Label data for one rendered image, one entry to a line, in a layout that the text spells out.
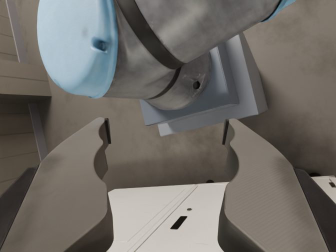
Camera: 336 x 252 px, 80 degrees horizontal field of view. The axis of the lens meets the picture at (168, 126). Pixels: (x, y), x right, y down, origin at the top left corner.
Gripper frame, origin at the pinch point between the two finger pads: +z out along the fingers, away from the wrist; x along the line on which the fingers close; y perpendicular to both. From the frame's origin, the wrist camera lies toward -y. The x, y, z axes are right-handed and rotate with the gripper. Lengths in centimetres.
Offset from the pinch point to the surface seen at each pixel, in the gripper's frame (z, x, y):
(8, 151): 134, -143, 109
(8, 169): 123, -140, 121
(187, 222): 38, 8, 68
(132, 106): 130, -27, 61
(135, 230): 38, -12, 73
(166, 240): 29, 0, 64
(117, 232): 38, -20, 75
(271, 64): 100, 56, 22
